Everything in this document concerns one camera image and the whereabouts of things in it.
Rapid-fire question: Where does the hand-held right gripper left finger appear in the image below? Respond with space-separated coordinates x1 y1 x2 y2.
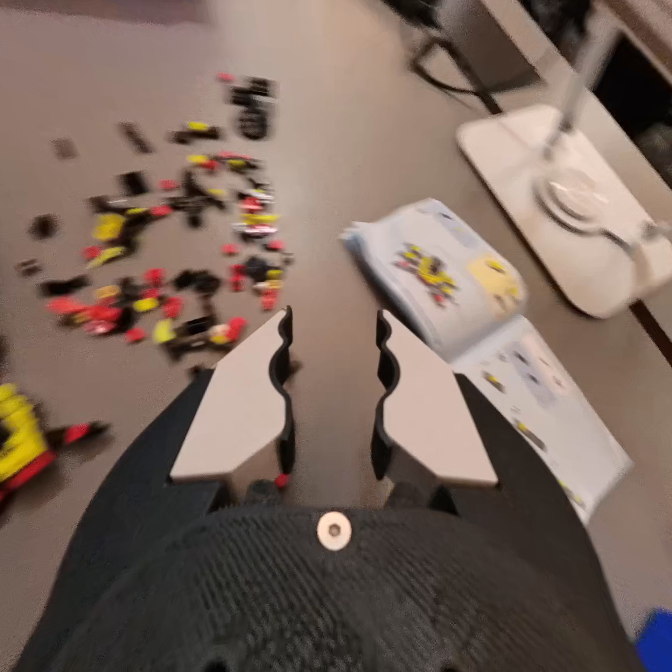
169 307 295 494

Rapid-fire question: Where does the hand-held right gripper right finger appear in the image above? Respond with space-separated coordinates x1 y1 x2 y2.
371 309 499 502

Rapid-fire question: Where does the black yellow red lego model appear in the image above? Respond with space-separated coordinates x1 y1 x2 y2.
0 382 112 512

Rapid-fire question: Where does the lego instruction booklet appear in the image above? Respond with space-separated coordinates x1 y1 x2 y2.
340 197 635 526

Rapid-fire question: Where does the pile of loose lego pieces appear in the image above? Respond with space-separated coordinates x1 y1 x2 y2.
15 71 297 379

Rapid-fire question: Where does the white stand with metal pole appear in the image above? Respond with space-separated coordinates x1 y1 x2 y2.
456 0 672 320

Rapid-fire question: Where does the blue plastic bin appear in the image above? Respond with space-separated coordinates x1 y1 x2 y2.
634 608 672 672

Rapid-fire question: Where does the black cable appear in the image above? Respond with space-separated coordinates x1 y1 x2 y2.
408 31 505 115

